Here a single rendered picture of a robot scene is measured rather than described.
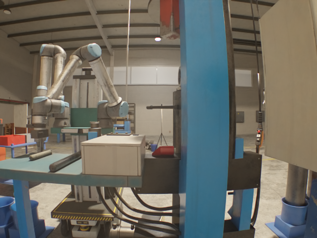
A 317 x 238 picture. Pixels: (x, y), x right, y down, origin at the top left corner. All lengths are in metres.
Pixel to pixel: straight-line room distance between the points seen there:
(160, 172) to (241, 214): 0.56
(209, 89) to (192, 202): 0.48
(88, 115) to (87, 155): 1.34
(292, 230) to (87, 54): 2.62
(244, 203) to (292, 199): 1.20
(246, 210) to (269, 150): 0.73
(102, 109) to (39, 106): 0.79
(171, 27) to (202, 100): 0.60
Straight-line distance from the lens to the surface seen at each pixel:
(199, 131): 0.75
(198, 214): 0.85
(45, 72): 2.03
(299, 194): 2.32
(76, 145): 2.17
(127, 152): 0.71
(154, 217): 1.51
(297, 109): 0.46
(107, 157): 0.73
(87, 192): 2.33
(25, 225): 1.28
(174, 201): 1.36
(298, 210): 2.36
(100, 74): 1.63
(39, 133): 1.23
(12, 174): 0.96
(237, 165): 1.10
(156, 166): 0.99
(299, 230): 2.48
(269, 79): 0.55
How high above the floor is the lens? 1.28
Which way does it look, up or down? level
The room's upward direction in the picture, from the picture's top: straight up
